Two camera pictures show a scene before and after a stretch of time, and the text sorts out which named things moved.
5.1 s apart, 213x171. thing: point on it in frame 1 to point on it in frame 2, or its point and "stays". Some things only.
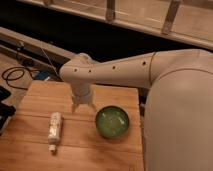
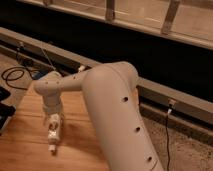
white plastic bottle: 55,130 stays
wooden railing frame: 188,20 stays
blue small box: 42,75 stays
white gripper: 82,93 to 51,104
